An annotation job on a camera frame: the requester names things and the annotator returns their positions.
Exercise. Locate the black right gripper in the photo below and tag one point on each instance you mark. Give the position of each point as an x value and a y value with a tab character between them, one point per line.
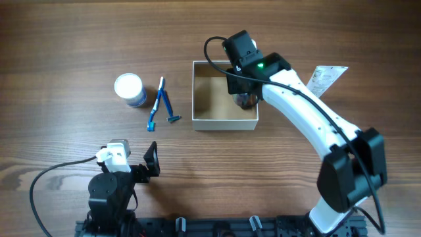
232	85

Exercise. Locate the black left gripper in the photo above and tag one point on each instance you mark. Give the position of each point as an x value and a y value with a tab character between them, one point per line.
143	175

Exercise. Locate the open beige cardboard box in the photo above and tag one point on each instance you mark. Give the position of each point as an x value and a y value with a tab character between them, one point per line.
212	107

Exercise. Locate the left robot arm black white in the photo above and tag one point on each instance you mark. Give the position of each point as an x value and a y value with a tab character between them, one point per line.
111	191

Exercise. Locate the blue disposable razor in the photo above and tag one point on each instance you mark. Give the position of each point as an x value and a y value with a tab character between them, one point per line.
171	117

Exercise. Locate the white squeeze tube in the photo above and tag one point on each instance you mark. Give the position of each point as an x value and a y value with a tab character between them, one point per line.
323	77

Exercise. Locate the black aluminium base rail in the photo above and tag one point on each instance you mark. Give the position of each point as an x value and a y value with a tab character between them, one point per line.
280	226

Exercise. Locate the white lidded blue jar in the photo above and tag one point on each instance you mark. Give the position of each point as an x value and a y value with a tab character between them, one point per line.
129	87

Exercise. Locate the blue white toothbrush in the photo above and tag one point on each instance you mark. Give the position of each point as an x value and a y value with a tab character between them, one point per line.
151	123

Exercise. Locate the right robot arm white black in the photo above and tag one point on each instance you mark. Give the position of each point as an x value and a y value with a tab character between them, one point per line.
353	161

